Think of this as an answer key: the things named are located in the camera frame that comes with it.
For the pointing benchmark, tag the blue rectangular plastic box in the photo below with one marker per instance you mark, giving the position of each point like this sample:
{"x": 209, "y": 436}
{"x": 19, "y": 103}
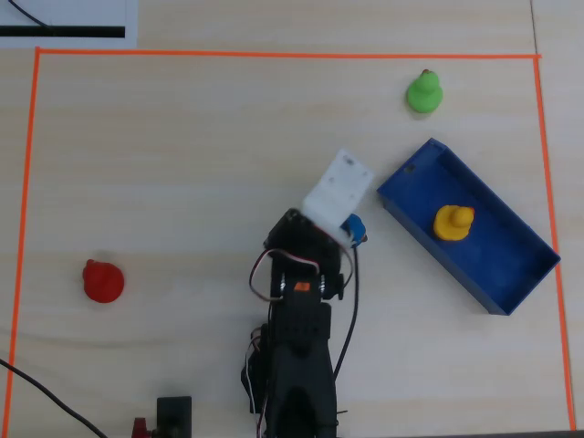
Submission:
{"x": 497, "y": 255}

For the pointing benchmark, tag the blue rubber duck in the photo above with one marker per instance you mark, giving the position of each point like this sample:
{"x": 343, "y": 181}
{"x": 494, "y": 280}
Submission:
{"x": 356, "y": 228}

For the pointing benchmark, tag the red rubber duck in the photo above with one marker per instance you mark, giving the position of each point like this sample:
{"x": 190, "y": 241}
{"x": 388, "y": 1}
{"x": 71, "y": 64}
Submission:
{"x": 102, "y": 283}

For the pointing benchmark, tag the white paper with black bar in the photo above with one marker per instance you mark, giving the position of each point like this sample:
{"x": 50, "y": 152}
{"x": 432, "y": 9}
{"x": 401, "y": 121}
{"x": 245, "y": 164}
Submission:
{"x": 91, "y": 11}

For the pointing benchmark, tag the yellow rubber duck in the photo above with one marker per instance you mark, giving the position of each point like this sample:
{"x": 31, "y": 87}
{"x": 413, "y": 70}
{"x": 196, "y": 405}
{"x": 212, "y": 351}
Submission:
{"x": 451, "y": 223}

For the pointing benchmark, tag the orange tape border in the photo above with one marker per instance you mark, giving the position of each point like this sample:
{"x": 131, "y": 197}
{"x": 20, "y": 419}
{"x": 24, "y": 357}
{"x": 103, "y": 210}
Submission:
{"x": 274, "y": 54}

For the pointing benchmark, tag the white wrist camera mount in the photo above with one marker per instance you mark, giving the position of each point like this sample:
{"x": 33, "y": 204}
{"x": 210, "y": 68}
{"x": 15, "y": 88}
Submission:
{"x": 340, "y": 187}

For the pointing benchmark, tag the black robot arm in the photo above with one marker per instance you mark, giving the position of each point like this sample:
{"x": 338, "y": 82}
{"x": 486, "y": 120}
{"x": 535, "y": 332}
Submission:
{"x": 301, "y": 356}

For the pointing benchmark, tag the black camera stand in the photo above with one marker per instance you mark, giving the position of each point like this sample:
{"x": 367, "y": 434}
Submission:
{"x": 173, "y": 415}

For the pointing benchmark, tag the green rubber duck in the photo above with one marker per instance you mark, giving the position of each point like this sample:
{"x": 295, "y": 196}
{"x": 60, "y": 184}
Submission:
{"x": 424, "y": 96}

